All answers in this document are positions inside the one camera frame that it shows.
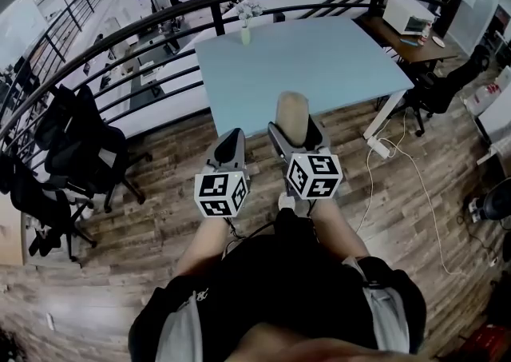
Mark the white microwave oven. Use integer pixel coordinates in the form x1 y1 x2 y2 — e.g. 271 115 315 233
382 0 435 36

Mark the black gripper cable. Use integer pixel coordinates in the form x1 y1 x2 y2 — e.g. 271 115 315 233
223 215 277 242

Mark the brown wooden desk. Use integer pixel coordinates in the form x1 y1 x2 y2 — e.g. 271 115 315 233
358 14 459 74

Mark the person's black clothing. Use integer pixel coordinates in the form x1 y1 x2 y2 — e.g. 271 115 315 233
127 207 428 362

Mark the white bag red print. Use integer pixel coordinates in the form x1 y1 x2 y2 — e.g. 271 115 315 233
464 71 511 116

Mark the beige cylindrical item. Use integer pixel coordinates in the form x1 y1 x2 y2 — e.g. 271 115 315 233
275 90 311 146

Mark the person's left forearm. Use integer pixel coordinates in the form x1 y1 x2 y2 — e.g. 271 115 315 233
174 214 229 278

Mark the light blue table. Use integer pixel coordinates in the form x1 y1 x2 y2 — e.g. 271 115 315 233
193 16 416 141

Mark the vase with white flowers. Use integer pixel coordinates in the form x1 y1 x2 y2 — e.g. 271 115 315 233
234 0 265 46

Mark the black mesh office chair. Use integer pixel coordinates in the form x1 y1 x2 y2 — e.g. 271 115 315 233
0 151 98 262
34 83 153 214

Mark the red crate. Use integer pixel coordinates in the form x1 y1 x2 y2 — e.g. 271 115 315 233
458 323 511 362

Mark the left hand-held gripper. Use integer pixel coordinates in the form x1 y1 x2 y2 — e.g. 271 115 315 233
193 126 252 219

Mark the black round fan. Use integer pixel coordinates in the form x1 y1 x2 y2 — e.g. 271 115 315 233
469 177 511 230

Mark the black reclined office chair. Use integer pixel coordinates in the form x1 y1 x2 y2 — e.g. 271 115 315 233
406 44 493 138

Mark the person's right forearm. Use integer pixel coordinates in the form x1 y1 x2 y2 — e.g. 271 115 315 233
313 195 369 262

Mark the black metal railing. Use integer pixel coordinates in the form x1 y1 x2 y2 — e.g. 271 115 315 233
0 0 446 180

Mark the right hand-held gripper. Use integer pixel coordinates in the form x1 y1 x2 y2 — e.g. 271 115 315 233
267 116 344 201

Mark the long white cable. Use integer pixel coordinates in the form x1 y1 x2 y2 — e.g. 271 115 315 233
354 107 465 276

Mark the white power strip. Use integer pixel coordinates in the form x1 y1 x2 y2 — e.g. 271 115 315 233
366 135 390 160

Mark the white cabinet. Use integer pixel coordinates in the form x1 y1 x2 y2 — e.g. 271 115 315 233
473 83 511 146

